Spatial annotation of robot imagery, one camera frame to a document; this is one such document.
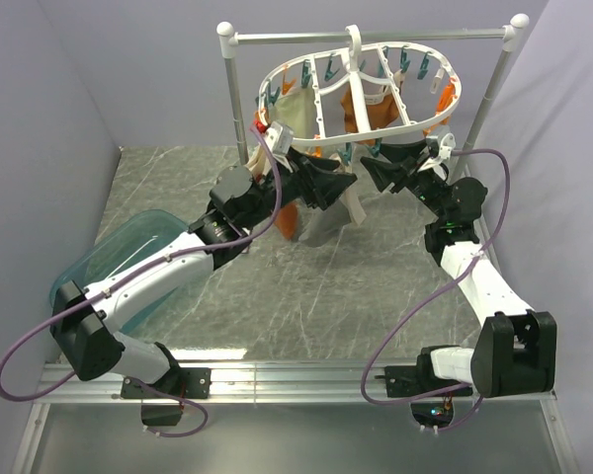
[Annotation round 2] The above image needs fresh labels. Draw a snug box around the orange underwear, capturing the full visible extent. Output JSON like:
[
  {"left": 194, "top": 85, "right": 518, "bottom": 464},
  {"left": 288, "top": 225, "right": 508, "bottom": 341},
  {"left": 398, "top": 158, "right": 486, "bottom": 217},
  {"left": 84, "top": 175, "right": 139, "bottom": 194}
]
[
  {"left": 340, "top": 86, "right": 399, "bottom": 133},
  {"left": 246, "top": 147, "right": 300, "bottom": 242}
]

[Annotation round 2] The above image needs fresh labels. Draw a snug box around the white metal drying rack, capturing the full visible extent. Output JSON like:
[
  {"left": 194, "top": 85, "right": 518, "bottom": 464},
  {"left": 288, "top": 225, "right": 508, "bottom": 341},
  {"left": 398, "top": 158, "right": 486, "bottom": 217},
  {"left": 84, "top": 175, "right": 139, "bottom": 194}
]
[{"left": 216, "top": 14, "right": 530, "bottom": 163}]

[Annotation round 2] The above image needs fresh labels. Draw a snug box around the orange clip front left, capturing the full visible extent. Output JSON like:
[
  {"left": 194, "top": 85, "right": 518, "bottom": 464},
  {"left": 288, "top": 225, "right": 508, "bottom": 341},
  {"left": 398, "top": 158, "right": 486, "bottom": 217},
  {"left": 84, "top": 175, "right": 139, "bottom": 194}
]
[{"left": 309, "top": 146, "right": 323, "bottom": 158}]

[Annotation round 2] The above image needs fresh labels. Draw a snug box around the orange clip front right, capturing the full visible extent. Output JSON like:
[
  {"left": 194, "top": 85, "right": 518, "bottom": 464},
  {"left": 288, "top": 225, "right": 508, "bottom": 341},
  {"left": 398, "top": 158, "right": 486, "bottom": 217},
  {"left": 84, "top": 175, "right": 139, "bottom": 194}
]
[{"left": 423, "top": 120, "right": 442, "bottom": 137}]

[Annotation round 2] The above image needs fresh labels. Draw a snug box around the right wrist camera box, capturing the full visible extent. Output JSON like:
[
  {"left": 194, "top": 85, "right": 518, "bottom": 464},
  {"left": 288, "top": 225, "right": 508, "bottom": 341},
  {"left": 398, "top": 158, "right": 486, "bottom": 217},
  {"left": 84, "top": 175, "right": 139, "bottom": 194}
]
[{"left": 425, "top": 125, "right": 457, "bottom": 167}]

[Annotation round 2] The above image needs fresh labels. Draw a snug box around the grey underwear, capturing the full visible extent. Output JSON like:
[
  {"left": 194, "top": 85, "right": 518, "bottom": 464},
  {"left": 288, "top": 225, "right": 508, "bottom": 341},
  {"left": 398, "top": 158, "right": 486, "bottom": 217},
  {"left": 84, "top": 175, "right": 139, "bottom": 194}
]
[{"left": 296, "top": 183, "right": 366, "bottom": 248}]

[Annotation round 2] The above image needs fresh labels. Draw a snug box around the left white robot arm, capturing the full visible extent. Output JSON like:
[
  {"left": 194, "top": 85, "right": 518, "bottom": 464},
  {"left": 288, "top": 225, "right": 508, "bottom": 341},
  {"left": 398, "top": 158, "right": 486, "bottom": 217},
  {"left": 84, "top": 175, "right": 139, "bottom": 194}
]
[{"left": 50, "top": 149, "right": 357, "bottom": 397}]

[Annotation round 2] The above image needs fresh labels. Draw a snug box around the orange underwear on right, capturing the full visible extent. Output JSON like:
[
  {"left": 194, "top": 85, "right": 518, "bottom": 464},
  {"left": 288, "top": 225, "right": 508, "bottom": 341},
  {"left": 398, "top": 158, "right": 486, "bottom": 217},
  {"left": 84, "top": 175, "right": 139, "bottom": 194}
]
[{"left": 340, "top": 86, "right": 399, "bottom": 133}]

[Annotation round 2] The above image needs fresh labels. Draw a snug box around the teal plastic basin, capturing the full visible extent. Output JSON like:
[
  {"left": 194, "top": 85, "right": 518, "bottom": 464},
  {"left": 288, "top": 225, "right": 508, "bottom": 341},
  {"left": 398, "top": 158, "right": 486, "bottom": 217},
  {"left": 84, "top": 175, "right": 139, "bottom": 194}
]
[{"left": 49, "top": 209, "right": 212, "bottom": 335}]

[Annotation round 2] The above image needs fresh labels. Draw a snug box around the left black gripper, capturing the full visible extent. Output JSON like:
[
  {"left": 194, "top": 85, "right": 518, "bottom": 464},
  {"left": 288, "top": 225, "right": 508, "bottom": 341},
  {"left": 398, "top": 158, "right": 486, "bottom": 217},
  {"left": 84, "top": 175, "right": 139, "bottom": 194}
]
[{"left": 242, "top": 146, "right": 358, "bottom": 230}]

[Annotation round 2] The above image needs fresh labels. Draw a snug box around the teal clip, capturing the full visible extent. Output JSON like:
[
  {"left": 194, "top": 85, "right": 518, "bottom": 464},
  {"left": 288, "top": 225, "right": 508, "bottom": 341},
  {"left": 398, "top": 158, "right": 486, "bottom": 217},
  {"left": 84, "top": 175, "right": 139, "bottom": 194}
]
[
  {"left": 366, "top": 138, "right": 381, "bottom": 158},
  {"left": 337, "top": 142, "right": 354, "bottom": 166}
]

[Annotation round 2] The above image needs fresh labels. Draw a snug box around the white oval clip hanger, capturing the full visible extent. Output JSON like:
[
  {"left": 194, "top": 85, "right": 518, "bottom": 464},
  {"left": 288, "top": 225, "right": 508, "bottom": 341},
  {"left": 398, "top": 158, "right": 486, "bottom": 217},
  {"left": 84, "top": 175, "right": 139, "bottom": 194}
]
[{"left": 255, "top": 25, "right": 462, "bottom": 148}]

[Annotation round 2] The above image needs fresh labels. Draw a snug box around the orange underwear on left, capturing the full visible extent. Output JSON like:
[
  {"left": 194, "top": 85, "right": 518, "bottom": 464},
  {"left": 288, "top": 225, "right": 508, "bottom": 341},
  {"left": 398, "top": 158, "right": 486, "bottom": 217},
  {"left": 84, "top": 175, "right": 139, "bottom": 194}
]
[{"left": 246, "top": 147, "right": 300, "bottom": 242}]

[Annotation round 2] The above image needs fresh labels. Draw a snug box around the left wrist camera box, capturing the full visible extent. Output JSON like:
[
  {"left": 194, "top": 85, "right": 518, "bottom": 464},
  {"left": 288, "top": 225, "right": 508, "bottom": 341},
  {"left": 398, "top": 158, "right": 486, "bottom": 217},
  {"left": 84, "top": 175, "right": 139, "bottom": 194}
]
[{"left": 264, "top": 120, "right": 295, "bottom": 156}]

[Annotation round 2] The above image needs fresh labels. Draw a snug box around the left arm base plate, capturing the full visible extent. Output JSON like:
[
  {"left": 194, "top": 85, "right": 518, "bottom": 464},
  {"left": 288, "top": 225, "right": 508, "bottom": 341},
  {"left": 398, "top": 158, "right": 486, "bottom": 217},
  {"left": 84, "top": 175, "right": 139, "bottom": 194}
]
[{"left": 120, "top": 367, "right": 212, "bottom": 400}]

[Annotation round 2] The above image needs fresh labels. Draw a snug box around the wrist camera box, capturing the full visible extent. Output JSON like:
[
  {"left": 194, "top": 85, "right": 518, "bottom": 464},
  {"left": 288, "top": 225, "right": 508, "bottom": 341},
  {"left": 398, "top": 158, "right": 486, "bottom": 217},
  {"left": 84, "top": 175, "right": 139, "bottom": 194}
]
[
  {"left": 264, "top": 120, "right": 295, "bottom": 156},
  {"left": 425, "top": 125, "right": 457, "bottom": 167}
]

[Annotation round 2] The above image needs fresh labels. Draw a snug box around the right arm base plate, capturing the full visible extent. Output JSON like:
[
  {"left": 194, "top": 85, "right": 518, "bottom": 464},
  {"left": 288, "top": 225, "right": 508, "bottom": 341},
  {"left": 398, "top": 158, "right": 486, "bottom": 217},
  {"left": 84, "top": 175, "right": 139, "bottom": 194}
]
[{"left": 376, "top": 365, "right": 472, "bottom": 399}]

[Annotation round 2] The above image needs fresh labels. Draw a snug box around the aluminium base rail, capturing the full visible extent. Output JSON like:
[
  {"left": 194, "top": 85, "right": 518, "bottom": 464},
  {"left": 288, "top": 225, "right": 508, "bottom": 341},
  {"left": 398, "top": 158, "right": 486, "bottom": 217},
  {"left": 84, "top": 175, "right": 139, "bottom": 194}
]
[{"left": 14, "top": 360, "right": 579, "bottom": 473}]

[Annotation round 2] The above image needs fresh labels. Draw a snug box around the orange clip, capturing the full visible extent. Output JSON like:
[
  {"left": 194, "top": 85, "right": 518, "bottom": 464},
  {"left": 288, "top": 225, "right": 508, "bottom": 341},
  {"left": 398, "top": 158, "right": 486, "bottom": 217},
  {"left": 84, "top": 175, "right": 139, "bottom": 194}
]
[
  {"left": 423, "top": 120, "right": 442, "bottom": 137},
  {"left": 309, "top": 146, "right": 323, "bottom": 158}
]

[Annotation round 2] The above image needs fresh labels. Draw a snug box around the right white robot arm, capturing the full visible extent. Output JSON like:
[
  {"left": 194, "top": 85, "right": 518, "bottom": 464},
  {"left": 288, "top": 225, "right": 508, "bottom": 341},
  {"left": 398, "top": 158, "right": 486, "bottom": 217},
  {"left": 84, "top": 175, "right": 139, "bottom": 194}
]
[{"left": 361, "top": 140, "right": 557, "bottom": 400}]

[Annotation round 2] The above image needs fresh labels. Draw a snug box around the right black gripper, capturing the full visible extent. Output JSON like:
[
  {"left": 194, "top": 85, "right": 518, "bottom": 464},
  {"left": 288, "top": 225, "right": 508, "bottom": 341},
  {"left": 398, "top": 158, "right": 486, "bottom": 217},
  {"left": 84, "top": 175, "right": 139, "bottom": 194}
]
[{"left": 360, "top": 139, "right": 449, "bottom": 222}]

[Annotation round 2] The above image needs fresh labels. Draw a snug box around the cream underwear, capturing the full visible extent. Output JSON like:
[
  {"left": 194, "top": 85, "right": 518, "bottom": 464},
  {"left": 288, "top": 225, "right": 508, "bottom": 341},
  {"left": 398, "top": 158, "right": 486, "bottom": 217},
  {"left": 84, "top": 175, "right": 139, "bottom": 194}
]
[{"left": 271, "top": 89, "right": 316, "bottom": 138}]

